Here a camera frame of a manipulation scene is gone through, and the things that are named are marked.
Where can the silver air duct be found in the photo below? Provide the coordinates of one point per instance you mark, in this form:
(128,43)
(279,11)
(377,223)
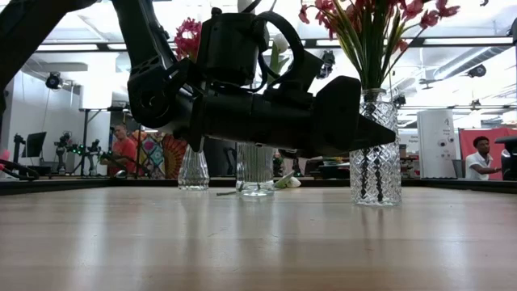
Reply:
(464,64)

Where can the black metal camera rig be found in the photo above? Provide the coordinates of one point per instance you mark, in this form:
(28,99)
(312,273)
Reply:
(97,109)

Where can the ceiling light strip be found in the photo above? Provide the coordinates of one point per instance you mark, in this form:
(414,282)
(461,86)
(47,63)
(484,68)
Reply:
(64,47)
(464,40)

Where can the orange mandala tapestry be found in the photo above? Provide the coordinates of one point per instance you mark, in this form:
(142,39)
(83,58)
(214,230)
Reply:
(173,155)

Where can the red partition panel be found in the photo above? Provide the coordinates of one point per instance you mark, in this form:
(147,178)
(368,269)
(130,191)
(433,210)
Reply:
(464,141)

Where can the small background robot arm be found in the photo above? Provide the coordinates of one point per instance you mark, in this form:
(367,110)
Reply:
(95,146)
(64,141)

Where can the colourful patchwork tapestry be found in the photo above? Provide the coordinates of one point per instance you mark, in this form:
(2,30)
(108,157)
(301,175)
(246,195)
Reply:
(151,155)

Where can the black metal table frame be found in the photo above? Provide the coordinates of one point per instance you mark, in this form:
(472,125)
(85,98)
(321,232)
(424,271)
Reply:
(81,186)

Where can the diamond-cut glass vase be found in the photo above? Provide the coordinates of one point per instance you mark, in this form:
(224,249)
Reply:
(375,169)

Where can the person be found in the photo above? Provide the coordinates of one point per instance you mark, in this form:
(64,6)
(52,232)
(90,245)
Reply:
(126,151)
(478,161)

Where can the white tall appliance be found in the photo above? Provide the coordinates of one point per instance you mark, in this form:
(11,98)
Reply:
(438,141)

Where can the ribbed glass bottle vase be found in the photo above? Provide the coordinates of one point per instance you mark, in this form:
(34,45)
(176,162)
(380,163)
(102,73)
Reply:
(255,174)

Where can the conical ribbed glass vase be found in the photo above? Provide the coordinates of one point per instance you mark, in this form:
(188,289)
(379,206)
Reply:
(194,174)

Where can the black office chair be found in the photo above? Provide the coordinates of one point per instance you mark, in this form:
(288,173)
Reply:
(509,161)

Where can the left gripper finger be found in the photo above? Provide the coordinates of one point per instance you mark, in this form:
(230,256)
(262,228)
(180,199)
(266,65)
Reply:
(337,117)

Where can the black ceiling spotlight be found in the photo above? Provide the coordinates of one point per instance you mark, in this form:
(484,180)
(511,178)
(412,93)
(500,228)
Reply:
(53,81)
(328,60)
(477,70)

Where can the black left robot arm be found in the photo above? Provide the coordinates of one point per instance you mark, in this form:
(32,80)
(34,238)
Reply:
(149,97)

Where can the black monitor on stand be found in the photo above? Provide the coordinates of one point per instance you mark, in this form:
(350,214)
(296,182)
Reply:
(35,143)

